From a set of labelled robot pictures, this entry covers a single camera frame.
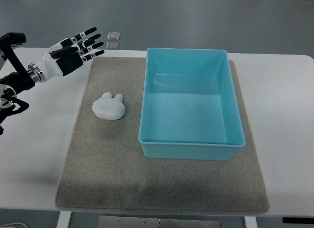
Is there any white cable on floor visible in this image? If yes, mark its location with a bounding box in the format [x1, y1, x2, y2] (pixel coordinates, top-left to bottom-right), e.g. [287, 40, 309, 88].
[0, 222, 26, 228]

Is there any floor socket plate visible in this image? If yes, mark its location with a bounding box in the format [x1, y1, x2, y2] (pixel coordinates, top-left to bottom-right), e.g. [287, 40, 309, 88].
[107, 32, 121, 40]
[106, 41, 120, 50]

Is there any upper floor socket plate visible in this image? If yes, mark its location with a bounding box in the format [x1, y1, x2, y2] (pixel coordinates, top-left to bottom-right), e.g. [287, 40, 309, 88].
[107, 32, 121, 40]

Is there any white table leg right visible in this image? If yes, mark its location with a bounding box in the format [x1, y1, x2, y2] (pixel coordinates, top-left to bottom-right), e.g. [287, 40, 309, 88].
[244, 216, 258, 228]

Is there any lower floor socket plate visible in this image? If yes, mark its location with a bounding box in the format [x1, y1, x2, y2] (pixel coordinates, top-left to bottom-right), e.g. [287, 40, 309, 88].
[106, 41, 120, 50]

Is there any white table leg left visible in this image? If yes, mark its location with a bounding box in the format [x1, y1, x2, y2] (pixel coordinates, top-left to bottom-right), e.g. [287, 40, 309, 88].
[56, 211, 72, 228]

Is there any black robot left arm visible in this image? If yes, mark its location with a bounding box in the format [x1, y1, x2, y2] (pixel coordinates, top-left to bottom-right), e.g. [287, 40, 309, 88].
[0, 32, 35, 122]

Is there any white table leg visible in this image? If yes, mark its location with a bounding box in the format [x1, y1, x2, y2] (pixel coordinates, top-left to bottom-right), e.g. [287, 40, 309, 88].
[244, 216, 258, 228]
[56, 211, 72, 228]

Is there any grey felt mat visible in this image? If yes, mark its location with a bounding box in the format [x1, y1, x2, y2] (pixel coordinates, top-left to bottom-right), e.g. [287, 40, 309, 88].
[55, 57, 269, 216]

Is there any white bunny toy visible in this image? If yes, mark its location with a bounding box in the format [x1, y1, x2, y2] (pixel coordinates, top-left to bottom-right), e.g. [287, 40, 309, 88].
[92, 92, 126, 120]

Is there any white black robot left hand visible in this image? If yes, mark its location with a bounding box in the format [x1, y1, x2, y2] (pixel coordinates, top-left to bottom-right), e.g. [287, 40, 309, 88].
[27, 27, 105, 83]

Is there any blue plastic box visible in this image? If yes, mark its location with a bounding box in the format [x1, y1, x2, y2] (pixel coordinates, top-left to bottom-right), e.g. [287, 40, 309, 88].
[138, 48, 246, 160]

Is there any metal table base plate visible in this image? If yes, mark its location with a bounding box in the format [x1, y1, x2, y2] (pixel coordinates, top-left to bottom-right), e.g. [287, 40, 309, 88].
[98, 216, 221, 228]

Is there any black table control panel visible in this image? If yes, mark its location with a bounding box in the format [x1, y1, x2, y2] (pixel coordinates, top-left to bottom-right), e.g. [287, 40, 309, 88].
[282, 217, 314, 225]

